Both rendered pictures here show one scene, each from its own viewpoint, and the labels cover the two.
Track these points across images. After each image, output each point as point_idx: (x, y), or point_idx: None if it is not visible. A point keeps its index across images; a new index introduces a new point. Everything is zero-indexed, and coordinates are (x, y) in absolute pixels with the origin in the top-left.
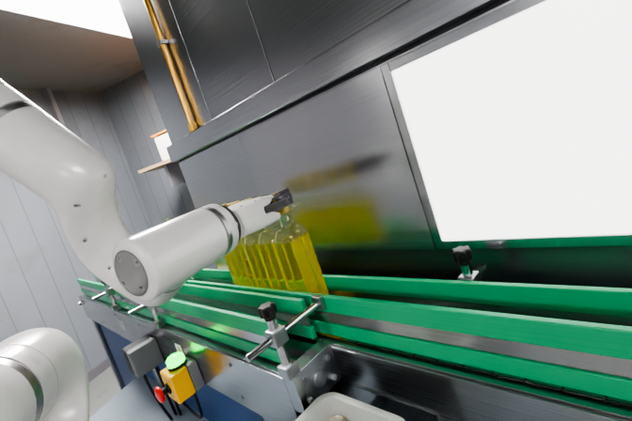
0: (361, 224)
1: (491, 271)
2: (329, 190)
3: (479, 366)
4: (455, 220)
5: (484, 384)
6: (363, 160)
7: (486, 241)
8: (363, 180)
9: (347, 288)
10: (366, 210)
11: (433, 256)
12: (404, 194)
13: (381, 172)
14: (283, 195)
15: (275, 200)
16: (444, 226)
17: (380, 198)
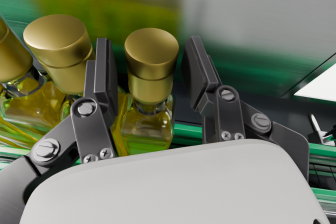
0: (215, 64)
1: (291, 104)
2: (192, 6)
3: (324, 202)
4: (328, 85)
5: (326, 212)
6: None
7: (331, 101)
8: (275, 16)
9: (193, 136)
10: (238, 52)
11: None
12: (312, 53)
13: (320, 16)
14: (220, 83)
15: (162, 77)
16: (311, 85)
17: (274, 47)
